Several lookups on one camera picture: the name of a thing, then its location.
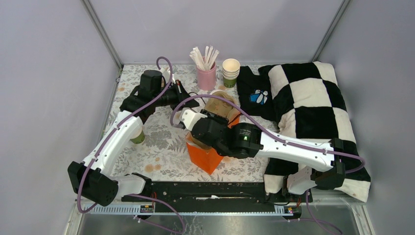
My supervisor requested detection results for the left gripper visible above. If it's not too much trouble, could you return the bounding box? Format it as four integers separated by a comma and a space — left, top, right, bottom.
153, 79, 200, 111

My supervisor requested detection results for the orange paper bag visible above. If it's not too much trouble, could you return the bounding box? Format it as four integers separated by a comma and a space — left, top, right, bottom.
185, 133, 224, 175

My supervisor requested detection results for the green paper cup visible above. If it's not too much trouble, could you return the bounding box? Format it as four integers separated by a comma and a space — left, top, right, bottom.
130, 130, 145, 144

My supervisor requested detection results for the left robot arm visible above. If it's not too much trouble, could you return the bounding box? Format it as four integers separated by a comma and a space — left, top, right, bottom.
68, 69, 190, 207

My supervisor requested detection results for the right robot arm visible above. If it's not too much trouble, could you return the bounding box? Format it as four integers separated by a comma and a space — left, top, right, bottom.
180, 110, 346, 202

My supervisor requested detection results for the pink straw holder cup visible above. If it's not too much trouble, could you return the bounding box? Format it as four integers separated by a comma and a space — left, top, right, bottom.
196, 62, 216, 91

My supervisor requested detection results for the stack of paper cups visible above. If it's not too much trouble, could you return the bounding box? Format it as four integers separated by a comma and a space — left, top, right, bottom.
222, 58, 240, 88

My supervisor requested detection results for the floral tablecloth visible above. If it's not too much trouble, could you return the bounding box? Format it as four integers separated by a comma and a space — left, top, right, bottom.
105, 62, 269, 182

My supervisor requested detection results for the black cloth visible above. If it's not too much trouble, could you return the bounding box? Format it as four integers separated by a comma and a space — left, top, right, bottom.
236, 66, 277, 121

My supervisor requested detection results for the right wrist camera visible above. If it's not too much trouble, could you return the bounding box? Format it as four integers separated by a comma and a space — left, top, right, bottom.
172, 108, 207, 131

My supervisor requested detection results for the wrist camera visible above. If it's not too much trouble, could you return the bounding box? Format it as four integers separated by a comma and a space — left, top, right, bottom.
160, 67, 175, 85
172, 108, 207, 131

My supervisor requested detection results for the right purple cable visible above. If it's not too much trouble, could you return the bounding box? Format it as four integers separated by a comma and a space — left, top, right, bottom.
169, 94, 367, 235

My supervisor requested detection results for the purple cable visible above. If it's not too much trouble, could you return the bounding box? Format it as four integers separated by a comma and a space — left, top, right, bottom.
76, 56, 187, 235
169, 94, 367, 235

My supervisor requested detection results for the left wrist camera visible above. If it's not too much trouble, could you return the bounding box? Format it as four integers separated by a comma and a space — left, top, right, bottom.
160, 67, 175, 85

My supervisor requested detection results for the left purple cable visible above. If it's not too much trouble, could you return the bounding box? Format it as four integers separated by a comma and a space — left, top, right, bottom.
76, 56, 187, 235

